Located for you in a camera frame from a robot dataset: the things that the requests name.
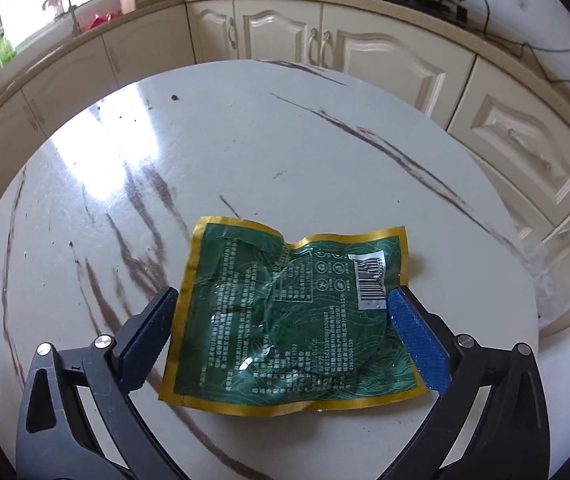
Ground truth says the kitchen window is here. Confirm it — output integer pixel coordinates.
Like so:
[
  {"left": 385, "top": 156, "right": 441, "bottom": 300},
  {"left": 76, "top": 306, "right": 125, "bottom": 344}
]
[{"left": 0, "top": 0, "right": 116, "bottom": 59}]

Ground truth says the round white marble table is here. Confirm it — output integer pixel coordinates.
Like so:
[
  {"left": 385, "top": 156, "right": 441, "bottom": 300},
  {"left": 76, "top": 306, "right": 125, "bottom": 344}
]
[{"left": 0, "top": 59, "right": 539, "bottom": 480}]

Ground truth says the green packet with gold border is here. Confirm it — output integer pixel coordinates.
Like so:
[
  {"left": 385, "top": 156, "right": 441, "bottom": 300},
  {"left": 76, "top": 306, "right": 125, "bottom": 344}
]
[{"left": 159, "top": 216, "right": 427, "bottom": 418}]

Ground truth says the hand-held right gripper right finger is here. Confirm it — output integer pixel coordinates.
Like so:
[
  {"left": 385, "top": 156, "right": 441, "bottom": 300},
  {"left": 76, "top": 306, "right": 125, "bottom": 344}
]
[{"left": 388, "top": 286, "right": 551, "bottom": 480}]

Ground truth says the black power cable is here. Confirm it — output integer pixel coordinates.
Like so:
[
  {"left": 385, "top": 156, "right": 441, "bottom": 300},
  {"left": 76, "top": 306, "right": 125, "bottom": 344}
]
[{"left": 469, "top": 0, "right": 570, "bottom": 81}]

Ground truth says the green plastic bottle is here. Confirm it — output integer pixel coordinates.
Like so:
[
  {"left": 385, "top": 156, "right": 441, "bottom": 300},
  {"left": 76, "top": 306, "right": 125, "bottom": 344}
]
[{"left": 0, "top": 34, "right": 18, "bottom": 69}]

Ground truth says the red crumpled bag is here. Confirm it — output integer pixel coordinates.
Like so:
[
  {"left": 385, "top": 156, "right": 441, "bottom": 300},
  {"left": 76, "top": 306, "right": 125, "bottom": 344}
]
[{"left": 87, "top": 11, "right": 118, "bottom": 29}]

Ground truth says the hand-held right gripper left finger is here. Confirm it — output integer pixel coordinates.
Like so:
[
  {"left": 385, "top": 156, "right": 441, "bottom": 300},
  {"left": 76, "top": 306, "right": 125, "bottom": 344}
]
[{"left": 16, "top": 286, "right": 187, "bottom": 480}]

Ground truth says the cream base cabinet run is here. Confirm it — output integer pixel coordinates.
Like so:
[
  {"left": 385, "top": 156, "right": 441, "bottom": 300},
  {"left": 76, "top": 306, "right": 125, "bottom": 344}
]
[{"left": 0, "top": 0, "right": 570, "bottom": 337}]

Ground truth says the metal sink faucet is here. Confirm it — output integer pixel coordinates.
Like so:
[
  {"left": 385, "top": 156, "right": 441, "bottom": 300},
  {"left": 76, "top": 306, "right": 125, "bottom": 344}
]
[{"left": 42, "top": 0, "right": 81, "bottom": 36}]

